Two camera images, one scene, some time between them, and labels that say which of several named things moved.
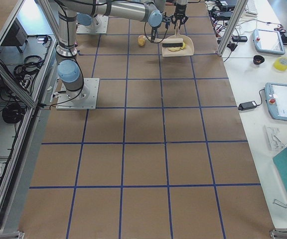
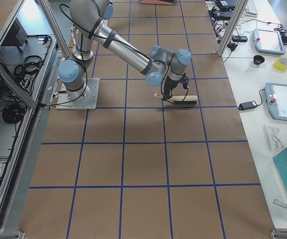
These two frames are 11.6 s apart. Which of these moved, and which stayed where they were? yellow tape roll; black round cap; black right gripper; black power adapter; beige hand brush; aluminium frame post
Moved: black right gripper; beige hand brush
Stayed: yellow tape roll; aluminium frame post; black power adapter; black round cap
